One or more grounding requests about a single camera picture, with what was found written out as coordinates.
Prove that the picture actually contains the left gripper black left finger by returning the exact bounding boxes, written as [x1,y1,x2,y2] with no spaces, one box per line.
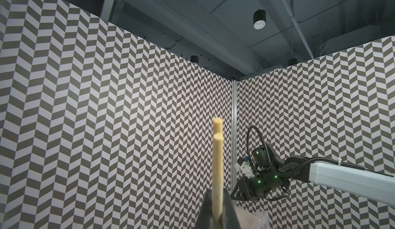
[195,189,213,229]

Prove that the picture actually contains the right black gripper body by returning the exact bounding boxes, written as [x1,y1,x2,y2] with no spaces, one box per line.
[241,176,265,198]

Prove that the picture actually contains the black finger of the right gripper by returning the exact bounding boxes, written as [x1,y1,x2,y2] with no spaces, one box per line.
[230,179,247,201]

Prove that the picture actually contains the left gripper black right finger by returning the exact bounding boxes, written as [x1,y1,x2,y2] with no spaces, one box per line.
[221,188,241,229]

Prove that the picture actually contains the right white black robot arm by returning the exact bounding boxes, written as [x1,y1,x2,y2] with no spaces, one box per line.
[230,132,395,207]

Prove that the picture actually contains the white bin with plastic bag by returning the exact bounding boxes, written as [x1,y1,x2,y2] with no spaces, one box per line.
[234,205,271,229]

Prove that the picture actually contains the black cylinder ceiling lamp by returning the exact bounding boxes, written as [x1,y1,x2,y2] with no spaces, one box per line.
[253,9,266,30]

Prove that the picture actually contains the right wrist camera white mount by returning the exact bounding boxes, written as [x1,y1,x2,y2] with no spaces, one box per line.
[235,157,255,179]

